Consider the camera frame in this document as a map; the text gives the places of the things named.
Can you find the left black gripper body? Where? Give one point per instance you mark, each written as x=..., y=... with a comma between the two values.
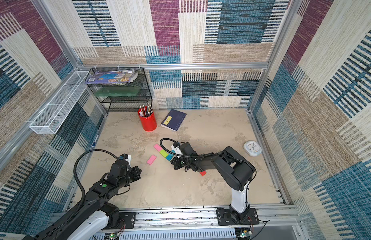
x=131, y=176

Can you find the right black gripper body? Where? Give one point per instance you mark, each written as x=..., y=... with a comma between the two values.
x=176, y=161

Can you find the small teal cube block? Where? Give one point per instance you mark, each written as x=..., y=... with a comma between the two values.
x=169, y=157

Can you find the light green long block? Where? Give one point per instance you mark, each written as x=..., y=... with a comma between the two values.
x=163, y=153

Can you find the pink long block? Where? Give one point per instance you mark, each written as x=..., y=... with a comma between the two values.
x=158, y=147

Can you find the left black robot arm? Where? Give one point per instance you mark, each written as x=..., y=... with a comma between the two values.
x=94, y=212

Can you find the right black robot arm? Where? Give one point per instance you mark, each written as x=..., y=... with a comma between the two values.
x=235, y=170

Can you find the dark blue notebook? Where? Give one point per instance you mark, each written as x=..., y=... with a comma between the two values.
x=173, y=120

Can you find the red ribbed pencil cup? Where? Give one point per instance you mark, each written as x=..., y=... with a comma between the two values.
x=149, y=124

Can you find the pencils in cup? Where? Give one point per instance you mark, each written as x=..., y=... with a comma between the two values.
x=146, y=110

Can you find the green folder in rack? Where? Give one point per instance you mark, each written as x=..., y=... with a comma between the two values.
x=117, y=92

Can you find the black mesh shelf rack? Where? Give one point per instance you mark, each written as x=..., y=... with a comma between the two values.
x=124, y=104

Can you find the colourful magazine on rack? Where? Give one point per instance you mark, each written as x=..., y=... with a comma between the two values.
x=120, y=77

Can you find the blue pen by wall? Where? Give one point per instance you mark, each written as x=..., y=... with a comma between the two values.
x=94, y=142

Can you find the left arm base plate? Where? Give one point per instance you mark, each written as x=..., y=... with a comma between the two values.
x=122, y=220

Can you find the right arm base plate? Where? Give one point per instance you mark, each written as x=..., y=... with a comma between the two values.
x=227, y=217

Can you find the white wire wall basket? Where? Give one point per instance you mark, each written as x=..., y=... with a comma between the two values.
x=52, y=116

